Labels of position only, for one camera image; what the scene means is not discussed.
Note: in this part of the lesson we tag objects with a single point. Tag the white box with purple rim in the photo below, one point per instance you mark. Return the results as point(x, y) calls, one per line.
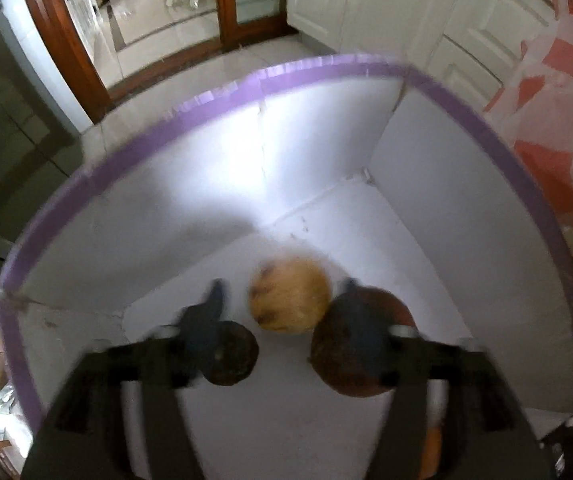
point(316, 135)

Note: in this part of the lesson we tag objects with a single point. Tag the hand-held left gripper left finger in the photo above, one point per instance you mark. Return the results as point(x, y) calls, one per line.
point(206, 325)

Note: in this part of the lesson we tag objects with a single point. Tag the large smooth brown fruit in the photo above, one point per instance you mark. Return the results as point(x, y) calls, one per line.
point(334, 360)

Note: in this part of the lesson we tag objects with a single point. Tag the white cabinet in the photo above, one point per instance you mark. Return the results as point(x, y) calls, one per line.
point(366, 5)

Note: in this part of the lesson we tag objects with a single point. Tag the dark glass cabinet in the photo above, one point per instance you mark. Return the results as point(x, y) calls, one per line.
point(11, 135)

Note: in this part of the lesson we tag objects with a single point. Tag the red white checked tablecloth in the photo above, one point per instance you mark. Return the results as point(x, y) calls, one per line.
point(556, 60)

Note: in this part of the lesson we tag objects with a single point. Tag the wooden framed glass door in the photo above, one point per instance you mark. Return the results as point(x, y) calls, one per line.
point(226, 5)

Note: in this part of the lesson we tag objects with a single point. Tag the orange tangerine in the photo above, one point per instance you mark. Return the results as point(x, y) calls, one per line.
point(431, 452)

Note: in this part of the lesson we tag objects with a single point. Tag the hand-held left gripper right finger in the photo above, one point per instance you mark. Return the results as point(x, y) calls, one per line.
point(361, 330)

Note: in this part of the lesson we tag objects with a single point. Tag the dark purple mangosteen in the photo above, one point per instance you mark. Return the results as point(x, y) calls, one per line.
point(236, 355)

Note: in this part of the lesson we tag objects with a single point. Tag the large yellow striped pepino melon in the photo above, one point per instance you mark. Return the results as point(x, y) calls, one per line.
point(289, 295)

